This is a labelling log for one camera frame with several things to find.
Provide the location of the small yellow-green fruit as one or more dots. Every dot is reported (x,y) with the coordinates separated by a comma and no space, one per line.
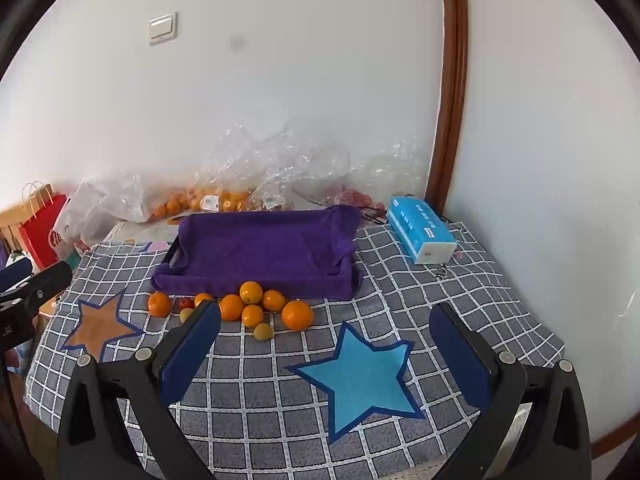
(185,314)

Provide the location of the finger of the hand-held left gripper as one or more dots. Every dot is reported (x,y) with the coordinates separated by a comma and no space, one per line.
(47,282)
(15,272)

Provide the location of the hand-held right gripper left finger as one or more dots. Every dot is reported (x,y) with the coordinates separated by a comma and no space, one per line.
(192,355)

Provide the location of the red paper bag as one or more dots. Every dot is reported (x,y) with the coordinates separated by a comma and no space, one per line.
(42,235)

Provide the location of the white plastic bag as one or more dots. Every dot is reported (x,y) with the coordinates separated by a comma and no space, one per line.
(85,210)

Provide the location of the labelled clear plastic bag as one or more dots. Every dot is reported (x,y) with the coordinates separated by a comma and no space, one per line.
(250,160)

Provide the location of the small red fruit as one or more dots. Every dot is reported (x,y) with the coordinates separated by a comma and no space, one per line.
(186,303)

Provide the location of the white light switch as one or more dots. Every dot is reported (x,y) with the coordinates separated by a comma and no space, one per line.
(162,28)

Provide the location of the wooden chair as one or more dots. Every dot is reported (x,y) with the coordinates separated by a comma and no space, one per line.
(7,222)

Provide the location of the pile of bagged mandarins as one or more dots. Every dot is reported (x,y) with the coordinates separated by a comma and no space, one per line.
(172,206)

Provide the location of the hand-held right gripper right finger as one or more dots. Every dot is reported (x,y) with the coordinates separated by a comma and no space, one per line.
(460,355)

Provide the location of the wrinkled clear plastic bag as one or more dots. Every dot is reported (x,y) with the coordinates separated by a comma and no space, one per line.
(390,170)

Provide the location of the grey checked tablecloth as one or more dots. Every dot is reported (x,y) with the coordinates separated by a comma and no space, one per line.
(280,410)

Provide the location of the orange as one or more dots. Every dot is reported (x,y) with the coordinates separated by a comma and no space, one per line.
(202,299)
(274,301)
(252,315)
(251,292)
(297,315)
(159,304)
(231,307)

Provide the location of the purple towel-lined tray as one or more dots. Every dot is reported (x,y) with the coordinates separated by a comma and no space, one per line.
(260,245)

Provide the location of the crumpled clear plastic bag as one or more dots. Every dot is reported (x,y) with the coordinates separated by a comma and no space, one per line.
(125,195)

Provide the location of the pile of bagged red fruits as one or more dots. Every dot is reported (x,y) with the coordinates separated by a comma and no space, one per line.
(355,196)

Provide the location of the fruit print mat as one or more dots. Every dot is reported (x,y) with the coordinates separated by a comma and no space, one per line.
(145,232)

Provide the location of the pile of bagged small oranges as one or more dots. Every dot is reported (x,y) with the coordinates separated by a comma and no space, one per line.
(230,202)

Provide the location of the pile of bagged brown longans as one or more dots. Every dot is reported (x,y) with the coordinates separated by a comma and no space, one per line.
(272,202)

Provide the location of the blue tissue pack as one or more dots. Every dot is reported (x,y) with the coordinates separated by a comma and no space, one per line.
(420,227)

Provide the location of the wooden door frame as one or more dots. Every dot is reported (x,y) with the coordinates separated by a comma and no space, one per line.
(452,85)

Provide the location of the small yellow-orange fruit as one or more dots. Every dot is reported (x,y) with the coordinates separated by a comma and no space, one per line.
(263,332)

